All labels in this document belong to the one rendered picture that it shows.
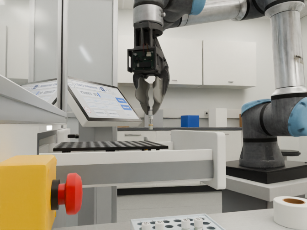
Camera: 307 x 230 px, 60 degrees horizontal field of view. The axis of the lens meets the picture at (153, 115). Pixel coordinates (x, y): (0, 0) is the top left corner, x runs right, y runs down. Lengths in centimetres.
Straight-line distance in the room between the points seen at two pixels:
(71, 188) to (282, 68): 78
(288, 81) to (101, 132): 101
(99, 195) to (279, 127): 103
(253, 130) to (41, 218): 82
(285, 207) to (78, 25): 214
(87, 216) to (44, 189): 135
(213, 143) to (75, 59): 191
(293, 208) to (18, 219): 44
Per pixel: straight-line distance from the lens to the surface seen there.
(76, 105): 133
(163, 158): 51
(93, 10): 245
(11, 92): 31
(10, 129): 31
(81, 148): 52
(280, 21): 96
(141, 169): 50
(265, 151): 99
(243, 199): 99
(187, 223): 40
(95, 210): 156
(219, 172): 53
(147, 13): 66
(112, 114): 148
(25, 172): 25
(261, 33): 522
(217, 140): 53
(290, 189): 94
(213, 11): 94
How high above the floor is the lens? 94
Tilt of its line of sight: 2 degrees up
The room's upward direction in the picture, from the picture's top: straight up
